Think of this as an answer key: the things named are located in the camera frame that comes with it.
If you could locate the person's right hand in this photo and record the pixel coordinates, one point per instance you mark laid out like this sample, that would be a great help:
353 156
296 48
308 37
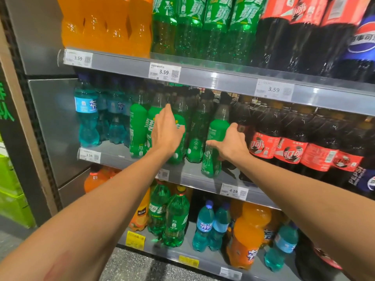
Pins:
234 146

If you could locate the person's left hand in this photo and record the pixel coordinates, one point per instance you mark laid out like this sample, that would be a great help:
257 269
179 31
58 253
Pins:
168 134

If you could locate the orange juice bottle black label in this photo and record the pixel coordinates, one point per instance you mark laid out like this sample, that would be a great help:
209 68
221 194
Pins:
111 172
140 213

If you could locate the clear green soda bottle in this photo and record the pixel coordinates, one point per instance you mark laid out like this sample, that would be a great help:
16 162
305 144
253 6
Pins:
175 222
158 210

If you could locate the row of teal bottles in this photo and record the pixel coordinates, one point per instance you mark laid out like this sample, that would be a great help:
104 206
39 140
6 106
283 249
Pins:
88 128

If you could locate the teal soda bottle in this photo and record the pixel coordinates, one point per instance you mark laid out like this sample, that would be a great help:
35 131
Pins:
203 228
281 245
219 228

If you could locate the orange drink bottle blue label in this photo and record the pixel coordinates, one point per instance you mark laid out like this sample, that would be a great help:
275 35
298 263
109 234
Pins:
93 181

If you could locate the row of large green bottles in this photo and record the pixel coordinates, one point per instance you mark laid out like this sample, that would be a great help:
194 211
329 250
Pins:
190 40

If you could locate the large green soda bottle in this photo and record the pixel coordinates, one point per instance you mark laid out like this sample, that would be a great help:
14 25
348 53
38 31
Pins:
164 35
243 40

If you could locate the large cola bottle red label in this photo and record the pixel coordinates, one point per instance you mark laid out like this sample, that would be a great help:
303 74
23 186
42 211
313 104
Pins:
269 40
337 40
304 43

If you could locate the row of cola bottles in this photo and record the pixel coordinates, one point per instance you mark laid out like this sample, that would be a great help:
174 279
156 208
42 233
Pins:
347 160

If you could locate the row of large orange bottles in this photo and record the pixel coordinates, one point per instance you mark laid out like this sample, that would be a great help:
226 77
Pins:
90 29

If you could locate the cola bottle black blue label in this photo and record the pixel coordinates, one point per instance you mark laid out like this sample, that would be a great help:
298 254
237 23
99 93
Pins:
363 179

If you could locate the person's right forearm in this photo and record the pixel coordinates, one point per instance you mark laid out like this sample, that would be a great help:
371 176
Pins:
328 219

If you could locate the person's left forearm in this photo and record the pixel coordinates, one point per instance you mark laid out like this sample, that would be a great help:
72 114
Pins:
73 231

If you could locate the white price tag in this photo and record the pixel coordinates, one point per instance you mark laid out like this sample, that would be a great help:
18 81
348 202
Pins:
230 273
164 72
77 58
274 90
233 191
163 174
90 155

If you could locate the yellow price tag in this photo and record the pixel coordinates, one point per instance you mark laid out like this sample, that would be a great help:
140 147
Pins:
189 261
135 240

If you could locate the steel cabinet side panel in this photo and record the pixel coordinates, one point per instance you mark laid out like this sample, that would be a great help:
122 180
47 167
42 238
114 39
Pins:
52 119

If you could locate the stack of green packs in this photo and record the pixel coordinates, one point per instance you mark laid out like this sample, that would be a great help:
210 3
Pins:
11 201

